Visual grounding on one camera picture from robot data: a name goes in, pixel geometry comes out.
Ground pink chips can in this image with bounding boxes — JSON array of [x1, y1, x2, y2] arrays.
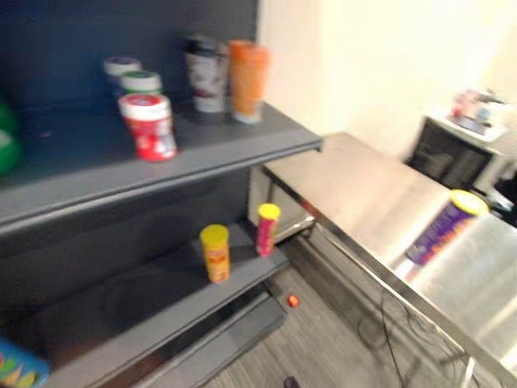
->
[[256, 203, 282, 258]]

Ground yellow chips can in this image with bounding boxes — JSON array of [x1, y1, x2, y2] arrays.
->
[[199, 224, 232, 285]]

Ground orange chips can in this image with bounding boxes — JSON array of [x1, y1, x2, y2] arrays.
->
[[228, 39, 271, 124]]

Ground red gum bottle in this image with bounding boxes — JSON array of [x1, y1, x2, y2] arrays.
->
[[117, 94, 179, 162]]

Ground white chips can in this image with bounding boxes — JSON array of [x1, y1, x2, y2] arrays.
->
[[182, 35, 229, 114]]

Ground dark grey shelf unit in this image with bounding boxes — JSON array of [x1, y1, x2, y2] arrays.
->
[[0, 0, 324, 388]]

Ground green gum bottle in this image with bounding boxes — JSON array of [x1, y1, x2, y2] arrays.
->
[[120, 70, 163, 98]]

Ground purple chips can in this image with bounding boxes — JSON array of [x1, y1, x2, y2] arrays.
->
[[405, 189, 490, 267]]

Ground purple gum bottle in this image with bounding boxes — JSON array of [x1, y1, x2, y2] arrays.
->
[[103, 56, 142, 97]]

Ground stainless steel counter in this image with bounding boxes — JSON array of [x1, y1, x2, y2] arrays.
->
[[246, 132, 517, 388]]

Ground items on microwave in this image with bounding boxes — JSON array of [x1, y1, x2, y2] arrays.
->
[[445, 87, 508, 143]]

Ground green round package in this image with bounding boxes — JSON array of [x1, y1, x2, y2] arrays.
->
[[0, 98, 23, 177]]

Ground blue snack box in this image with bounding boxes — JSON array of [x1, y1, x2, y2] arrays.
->
[[0, 335, 53, 388]]

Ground black cable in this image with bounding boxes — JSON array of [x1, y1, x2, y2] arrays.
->
[[355, 294, 469, 388]]

